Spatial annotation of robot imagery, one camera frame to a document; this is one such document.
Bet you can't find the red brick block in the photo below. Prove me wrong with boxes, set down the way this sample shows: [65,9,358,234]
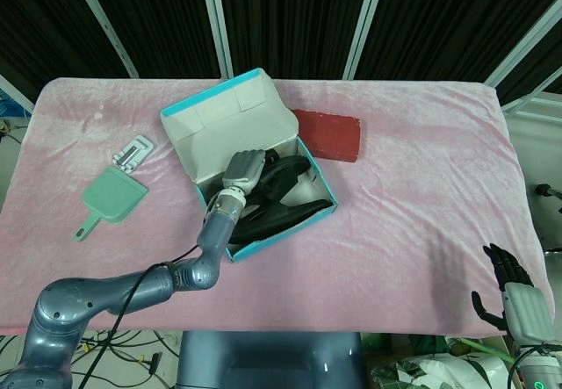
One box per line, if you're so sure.
[292,108,362,164]

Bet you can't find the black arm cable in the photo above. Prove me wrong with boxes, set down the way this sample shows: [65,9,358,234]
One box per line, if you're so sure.
[56,241,207,389]
[508,344,545,389]

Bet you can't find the mint green dustpan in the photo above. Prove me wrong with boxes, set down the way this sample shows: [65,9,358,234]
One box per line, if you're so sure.
[72,164,150,244]

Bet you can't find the pink plush table cloth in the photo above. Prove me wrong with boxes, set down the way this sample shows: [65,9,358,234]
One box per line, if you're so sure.
[0,76,555,337]

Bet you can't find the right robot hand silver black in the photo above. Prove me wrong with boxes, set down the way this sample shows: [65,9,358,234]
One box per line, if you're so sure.
[471,242,555,346]

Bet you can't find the white leaf-print plastic bag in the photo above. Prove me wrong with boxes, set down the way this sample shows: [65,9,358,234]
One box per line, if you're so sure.
[368,353,519,389]

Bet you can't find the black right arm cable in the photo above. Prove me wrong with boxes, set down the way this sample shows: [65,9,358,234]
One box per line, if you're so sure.
[508,344,545,389]

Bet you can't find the teal cardboard shoe box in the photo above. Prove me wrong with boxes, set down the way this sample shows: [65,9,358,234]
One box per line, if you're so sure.
[159,68,339,263]

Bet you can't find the white folding phone stand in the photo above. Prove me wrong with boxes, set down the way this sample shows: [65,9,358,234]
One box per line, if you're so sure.
[111,136,157,173]

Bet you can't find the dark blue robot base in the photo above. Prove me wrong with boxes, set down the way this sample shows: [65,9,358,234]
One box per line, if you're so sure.
[176,330,368,389]

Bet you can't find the white metal frame post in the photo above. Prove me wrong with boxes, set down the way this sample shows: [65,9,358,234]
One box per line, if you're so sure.
[342,0,390,78]
[0,74,35,114]
[65,0,141,78]
[198,0,234,78]
[485,0,562,96]
[500,91,562,120]

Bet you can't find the black pleated curtain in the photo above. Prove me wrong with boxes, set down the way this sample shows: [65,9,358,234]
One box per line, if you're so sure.
[217,0,374,78]
[357,0,562,85]
[81,0,220,78]
[0,0,133,100]
[500,32,562,104]

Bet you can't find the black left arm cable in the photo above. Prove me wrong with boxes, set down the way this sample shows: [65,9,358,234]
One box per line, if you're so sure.
[56,241,207,389]

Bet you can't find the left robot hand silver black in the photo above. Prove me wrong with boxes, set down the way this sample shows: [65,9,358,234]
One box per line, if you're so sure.
[221,148,282,197]

